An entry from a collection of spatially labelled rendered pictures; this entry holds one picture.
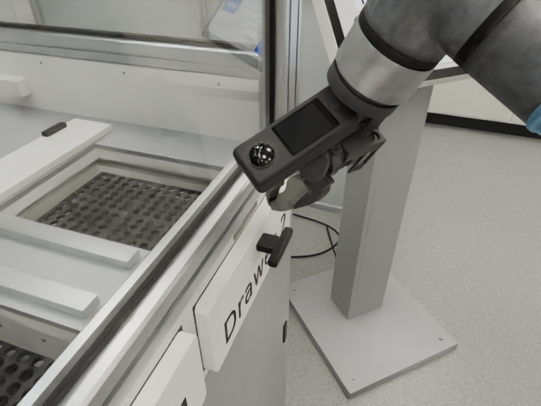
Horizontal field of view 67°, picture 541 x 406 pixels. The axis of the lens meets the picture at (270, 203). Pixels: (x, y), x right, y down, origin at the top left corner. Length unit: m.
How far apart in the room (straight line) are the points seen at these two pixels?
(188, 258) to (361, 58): 0.23
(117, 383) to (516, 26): 0.37
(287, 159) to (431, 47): 0.14
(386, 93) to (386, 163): 0.85
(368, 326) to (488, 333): 0.45
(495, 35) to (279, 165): 0.18
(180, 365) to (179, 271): 0.08
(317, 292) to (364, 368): 0.35
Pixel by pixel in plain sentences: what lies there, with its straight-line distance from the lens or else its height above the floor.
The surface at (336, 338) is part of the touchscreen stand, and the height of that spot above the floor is 0.04.
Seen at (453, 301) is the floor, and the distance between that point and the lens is 1.82.
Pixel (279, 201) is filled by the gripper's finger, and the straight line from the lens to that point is 0.48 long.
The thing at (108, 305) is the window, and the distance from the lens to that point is 0.34.
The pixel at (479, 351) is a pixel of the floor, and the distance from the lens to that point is 1.70.
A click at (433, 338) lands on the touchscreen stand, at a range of 1.62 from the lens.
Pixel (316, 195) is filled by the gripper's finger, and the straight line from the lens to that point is 0.43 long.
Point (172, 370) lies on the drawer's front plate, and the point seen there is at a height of 0.93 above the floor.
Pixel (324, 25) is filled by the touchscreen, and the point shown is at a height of 1.07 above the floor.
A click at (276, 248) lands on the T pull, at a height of 0.91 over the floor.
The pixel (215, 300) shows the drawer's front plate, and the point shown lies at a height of 0.93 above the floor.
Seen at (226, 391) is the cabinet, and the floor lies 0.70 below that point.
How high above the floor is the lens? 1.25
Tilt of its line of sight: 35 degrees down
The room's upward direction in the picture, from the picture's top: straight up
